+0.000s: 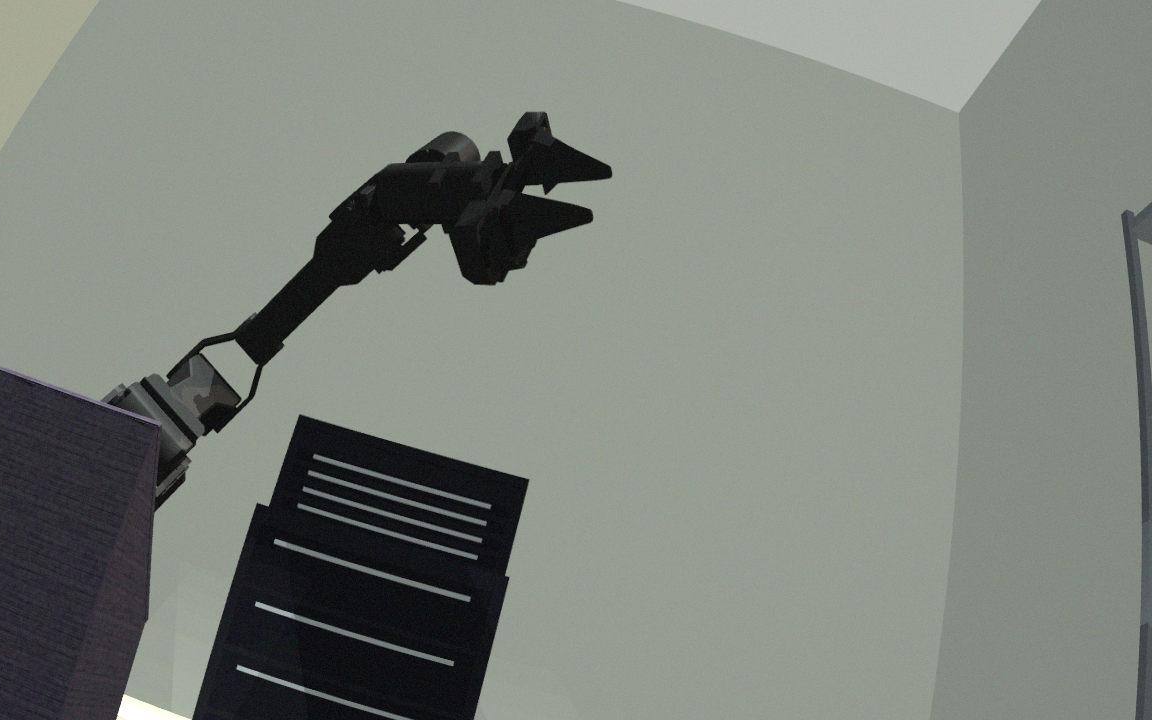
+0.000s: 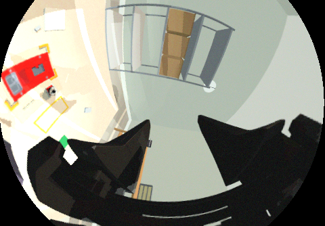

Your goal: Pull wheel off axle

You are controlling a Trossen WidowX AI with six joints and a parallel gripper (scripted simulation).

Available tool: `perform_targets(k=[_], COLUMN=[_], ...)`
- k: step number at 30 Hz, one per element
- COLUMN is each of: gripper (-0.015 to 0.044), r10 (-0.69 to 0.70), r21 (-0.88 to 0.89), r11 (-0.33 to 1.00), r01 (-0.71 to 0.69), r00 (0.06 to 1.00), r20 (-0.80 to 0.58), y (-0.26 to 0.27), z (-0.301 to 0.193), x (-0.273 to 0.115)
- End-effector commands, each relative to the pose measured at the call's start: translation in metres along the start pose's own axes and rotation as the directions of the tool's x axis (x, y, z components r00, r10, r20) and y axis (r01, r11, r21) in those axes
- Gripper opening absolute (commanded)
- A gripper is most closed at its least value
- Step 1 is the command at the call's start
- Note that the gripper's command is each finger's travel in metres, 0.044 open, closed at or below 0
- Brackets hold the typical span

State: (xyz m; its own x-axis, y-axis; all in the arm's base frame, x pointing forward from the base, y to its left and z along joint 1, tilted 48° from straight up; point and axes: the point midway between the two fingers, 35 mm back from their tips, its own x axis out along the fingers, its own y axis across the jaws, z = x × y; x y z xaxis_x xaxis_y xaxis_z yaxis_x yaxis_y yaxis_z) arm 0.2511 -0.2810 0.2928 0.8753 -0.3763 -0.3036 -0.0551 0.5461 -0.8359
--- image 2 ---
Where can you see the black and grey wheel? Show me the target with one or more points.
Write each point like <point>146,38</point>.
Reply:
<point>52,88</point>

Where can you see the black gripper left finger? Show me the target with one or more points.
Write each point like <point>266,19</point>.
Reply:
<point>121,158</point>

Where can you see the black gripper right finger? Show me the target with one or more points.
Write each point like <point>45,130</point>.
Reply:
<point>234,148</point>

